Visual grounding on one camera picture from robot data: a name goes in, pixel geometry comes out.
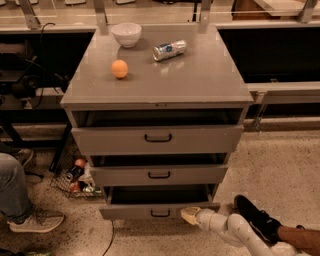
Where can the orange fruit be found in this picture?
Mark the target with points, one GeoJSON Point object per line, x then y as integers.
{"type": "Point", "coordinates": [119, 69]}

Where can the dark machine on left shelf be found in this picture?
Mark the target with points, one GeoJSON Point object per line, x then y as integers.
{"type": "Point", "coordinates": [16, 60]}

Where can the black sneaker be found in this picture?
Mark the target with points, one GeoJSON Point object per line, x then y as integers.
{"type": "Point", "coordinates": [260, 221]}

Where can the grey bottom drawer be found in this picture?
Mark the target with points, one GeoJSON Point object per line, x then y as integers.
{"type": "Point", "coordinates": [155, 202]}

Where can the red apple in basket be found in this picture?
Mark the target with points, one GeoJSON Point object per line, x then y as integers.
{"type": "Point", "coordinates": [80, 162]}

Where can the grey metal drawer cabinet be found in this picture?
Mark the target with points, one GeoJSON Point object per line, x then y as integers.
{"type": "Point", "coordinates": [203, 77]}

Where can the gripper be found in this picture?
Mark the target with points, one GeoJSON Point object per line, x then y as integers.
{"type": "Point", "coordinates": [204, 215]}

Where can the blue jeans leg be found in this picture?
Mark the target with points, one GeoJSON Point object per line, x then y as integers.
{"type": "Point", "coordinates": [15, 203]}

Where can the silver blue drink can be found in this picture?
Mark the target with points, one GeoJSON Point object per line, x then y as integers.
{"type": "Point", "coordinates": [169, 50]}

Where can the grey knit sneaker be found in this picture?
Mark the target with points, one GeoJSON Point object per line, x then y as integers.
{"type": "Point", "coordinates": [40, 221]}

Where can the grey top drawer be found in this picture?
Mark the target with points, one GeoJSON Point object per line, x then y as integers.
{"type": "Point", "coordinates": [146, 132]}

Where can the grey drawer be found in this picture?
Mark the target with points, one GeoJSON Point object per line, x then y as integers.
{"type": "Point", "coordinates": [155, 202]}
{"type": "Point", "coordinates": [158, 170]}
{"type": "Point", "coordinates": [146, 132]}

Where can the wire basket on floor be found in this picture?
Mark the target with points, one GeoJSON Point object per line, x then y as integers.
{"type": "Point", "coordinates": [83, 187]}

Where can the dark blue can in basket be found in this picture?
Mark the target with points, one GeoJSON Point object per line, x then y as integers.
{"type": "Point", "coordinates": [73, 173]}

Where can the white ceramic bowl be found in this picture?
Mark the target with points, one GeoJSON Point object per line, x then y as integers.
{"type": "Point", "coordinates": [127, 34]}

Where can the grey middle drawer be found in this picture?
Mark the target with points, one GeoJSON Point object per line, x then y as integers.
{"type": "Point", "coordinates": [158, 170]}

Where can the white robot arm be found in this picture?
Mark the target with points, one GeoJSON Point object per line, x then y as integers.
{"type": "Point", "coordinates": [236, 231]}

